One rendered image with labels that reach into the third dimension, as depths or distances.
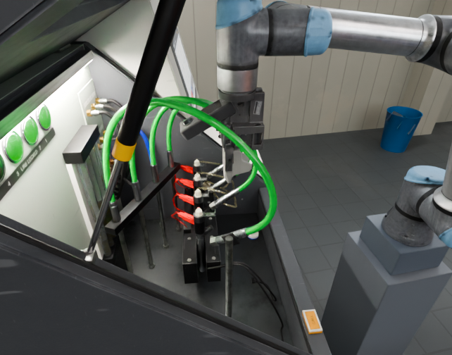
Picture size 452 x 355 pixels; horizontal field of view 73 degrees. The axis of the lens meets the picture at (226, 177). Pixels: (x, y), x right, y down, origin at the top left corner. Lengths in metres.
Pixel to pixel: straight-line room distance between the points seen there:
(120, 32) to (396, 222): 0.99
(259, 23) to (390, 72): 3.56
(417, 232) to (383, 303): 0.27
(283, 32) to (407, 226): 0.75
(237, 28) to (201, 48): 2.59
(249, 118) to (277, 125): 2.99
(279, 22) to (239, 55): 0.08
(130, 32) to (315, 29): 0.56
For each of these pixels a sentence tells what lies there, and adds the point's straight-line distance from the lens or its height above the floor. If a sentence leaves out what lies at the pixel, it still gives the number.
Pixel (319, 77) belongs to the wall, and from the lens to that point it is 3.60.
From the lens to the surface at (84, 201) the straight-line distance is 0.80.
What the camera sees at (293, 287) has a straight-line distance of 0.83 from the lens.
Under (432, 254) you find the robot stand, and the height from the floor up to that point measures 0.87.
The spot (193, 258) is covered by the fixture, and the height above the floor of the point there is 0.98.
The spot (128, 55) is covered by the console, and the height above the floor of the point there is 1.41.
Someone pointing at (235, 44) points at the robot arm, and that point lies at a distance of 0.55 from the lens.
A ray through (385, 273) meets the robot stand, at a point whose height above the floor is 0.80.
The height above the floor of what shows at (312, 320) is 0.96.
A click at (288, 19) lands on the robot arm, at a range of 0.57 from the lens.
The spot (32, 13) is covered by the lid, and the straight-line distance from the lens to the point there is 0.25.
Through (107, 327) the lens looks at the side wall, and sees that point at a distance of 0.48.
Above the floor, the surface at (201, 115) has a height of 1.41.
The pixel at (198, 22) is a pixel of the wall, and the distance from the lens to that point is 3.10.
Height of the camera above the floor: 1.60
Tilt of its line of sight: 34 degrees down
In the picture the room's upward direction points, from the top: straight up
